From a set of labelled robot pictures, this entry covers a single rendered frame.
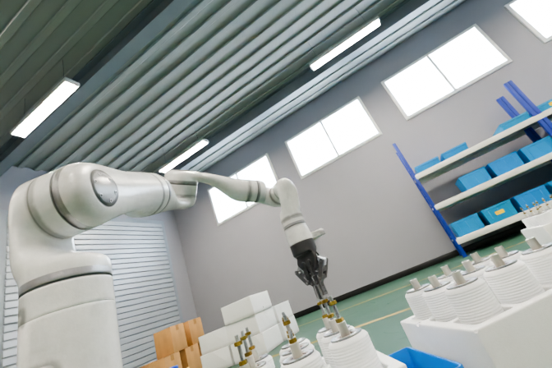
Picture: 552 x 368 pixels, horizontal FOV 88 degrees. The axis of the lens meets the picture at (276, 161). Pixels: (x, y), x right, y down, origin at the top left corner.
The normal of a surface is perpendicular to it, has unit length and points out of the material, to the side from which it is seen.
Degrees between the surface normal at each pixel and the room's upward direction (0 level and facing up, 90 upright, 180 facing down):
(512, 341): 90
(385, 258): 90
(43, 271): 90
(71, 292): 90
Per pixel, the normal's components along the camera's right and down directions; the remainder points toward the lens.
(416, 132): -0.46, -0.23
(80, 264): 0.63, -0.58
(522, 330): 0.01, -0.45
